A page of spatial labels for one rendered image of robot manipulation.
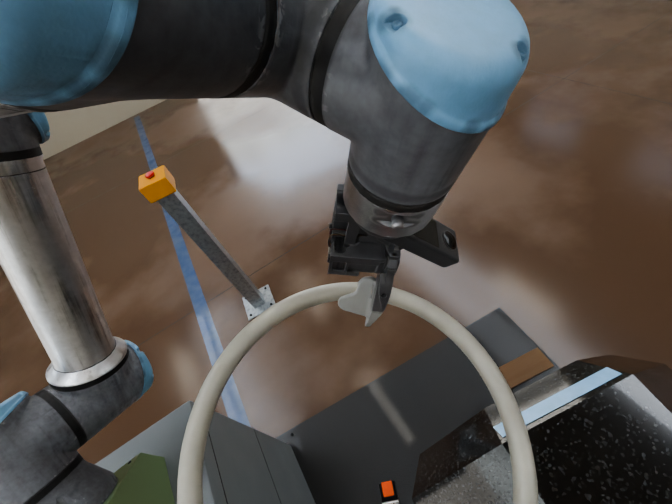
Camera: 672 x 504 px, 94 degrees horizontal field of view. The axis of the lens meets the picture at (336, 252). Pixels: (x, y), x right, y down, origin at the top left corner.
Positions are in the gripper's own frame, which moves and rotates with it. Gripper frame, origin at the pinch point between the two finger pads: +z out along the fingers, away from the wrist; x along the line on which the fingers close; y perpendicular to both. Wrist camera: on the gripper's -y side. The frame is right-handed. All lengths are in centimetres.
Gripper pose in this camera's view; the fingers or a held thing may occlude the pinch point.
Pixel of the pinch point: (372, 278)
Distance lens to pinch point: 49.5
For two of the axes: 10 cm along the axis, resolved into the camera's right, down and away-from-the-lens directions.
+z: -0.8, 4.4, 8.9
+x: -0.6, 8.9, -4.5
